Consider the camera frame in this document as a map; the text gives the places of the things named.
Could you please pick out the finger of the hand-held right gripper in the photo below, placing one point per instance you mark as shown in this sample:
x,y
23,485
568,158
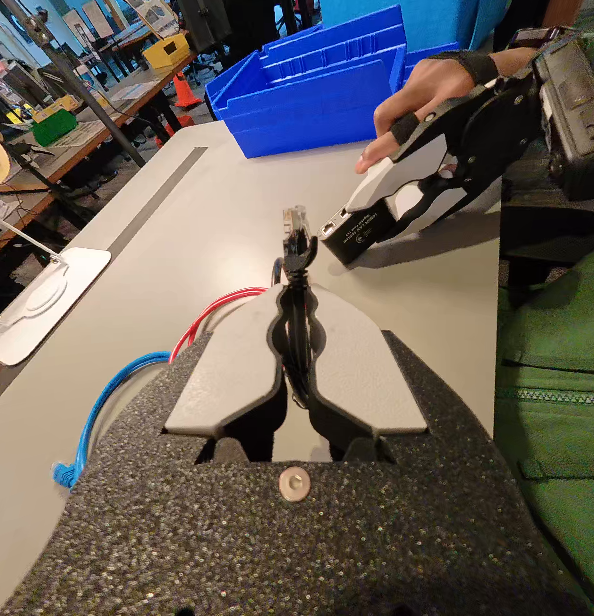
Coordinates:
x,y
407,202
398,173

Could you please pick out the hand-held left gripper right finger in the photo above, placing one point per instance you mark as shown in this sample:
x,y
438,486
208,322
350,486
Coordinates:
x,y
364,375

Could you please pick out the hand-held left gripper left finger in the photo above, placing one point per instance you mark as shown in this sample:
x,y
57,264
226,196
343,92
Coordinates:
x,y
225,375

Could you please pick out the black network splitter box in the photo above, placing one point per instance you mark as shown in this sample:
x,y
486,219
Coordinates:
x,y
354,238

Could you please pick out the person's right forearm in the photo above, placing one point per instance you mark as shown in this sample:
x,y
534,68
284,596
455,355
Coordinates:
x,y
513,62

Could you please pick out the person's right hand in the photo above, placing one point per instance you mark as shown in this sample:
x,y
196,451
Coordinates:
x,y
417,91

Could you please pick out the black wristwatch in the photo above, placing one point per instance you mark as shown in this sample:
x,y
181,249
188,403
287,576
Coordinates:
x,y
547,36

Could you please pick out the white document stand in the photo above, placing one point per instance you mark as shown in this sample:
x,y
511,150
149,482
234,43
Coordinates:
x,y
51,298

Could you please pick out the person's green jacket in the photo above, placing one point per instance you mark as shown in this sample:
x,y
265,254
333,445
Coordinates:
x,y
557,385

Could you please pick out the orange traffic cone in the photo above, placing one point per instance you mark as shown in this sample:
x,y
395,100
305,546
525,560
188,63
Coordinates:
x,y
174,127
186,94

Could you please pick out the yellow box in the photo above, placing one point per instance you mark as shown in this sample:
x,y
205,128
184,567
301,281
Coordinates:
x,y
164,50

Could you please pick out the long wooden workbench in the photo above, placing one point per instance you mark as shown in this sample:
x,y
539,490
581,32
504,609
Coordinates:
x,y
109,108

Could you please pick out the green plastic bin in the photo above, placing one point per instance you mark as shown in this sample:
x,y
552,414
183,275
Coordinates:
x,y
54,127

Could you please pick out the black tripod stand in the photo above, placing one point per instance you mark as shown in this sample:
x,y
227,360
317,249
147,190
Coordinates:
x,y
85,91

